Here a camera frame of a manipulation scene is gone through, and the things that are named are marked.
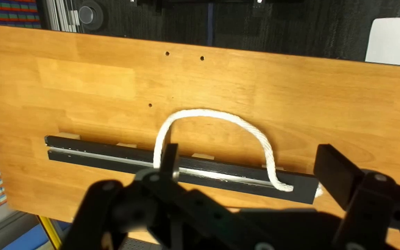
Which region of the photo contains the round black floor base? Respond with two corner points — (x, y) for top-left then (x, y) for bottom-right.
(77, 0), (104, 31)

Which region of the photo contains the white box on floor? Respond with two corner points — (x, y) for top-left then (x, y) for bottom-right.
(365, 18), (400, 66)

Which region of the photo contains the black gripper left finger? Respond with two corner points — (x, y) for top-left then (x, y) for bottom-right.
(134, 145), (187, 195)

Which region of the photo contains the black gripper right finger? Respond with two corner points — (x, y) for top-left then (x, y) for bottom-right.
(314, 145), (396, 211)

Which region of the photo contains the black grooved rail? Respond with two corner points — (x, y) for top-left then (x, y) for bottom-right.
(44, 136), (322, 205)

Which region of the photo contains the white braided rope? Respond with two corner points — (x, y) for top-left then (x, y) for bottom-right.
(151, 109), (294, 193)

